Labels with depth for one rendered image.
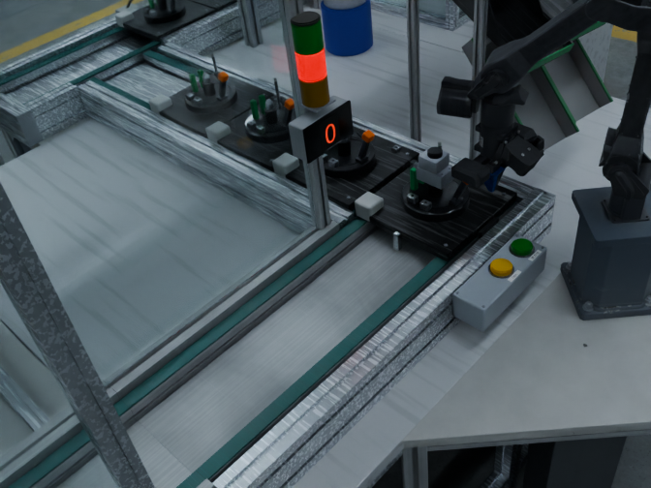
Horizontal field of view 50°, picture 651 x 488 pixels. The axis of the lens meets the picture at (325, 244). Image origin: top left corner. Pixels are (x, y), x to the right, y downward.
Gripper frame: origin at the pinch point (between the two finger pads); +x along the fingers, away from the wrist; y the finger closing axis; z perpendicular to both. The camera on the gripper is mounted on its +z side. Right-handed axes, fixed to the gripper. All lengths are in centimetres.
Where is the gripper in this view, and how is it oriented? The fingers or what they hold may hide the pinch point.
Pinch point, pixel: (492, 175)
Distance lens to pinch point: 135.7
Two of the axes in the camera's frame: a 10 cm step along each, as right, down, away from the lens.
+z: 7.1, 4.2, -5.7
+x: 0.9, 7.4, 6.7
